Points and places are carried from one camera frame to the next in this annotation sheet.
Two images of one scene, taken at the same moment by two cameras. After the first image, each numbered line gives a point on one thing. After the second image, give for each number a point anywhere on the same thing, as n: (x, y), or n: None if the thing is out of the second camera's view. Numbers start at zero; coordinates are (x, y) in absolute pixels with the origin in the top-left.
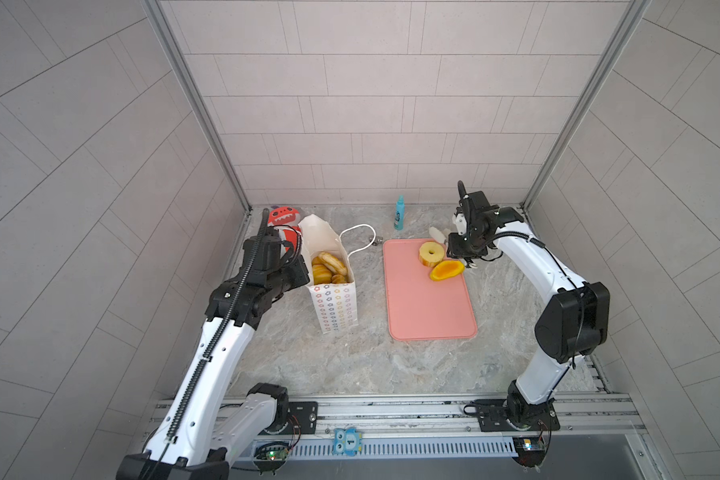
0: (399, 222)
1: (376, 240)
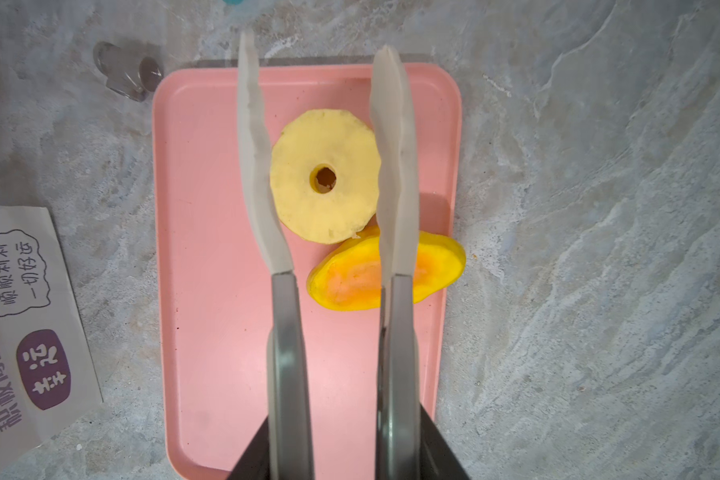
0: (234, 2)
1: (127, 77)
